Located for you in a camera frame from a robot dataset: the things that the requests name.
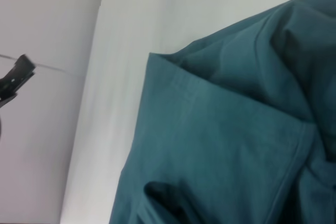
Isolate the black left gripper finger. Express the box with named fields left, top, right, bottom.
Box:
left=0, top=54, right=37, bottom=109

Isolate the teal t-shirt with cream print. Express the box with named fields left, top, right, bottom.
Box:
left=109, top=0, right=336, bottom=224

